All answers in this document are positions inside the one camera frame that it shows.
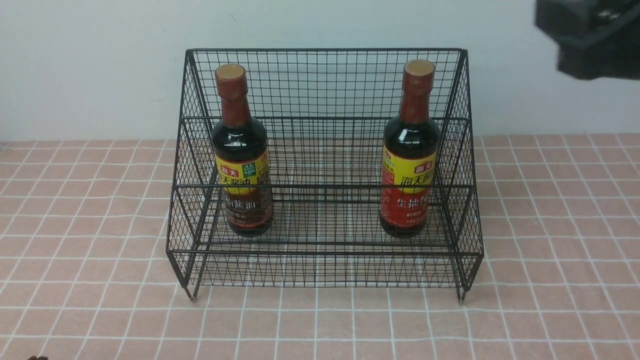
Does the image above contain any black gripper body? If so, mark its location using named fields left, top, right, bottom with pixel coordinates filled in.
left=534, top=0, right=640, bottom=81

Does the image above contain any soy sauce bottle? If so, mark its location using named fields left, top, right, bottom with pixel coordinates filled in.
left=212, top=63, right=274, bottom=238
left=379, top=59, right=441, bottom=239

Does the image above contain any pink checkered tablecloth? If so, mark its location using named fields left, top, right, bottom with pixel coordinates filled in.
left=0, top=133, right=639, bottom=360

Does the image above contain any black wire mesh shelf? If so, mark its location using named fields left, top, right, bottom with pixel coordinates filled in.
left=166, top=47, right=485, bottom=302

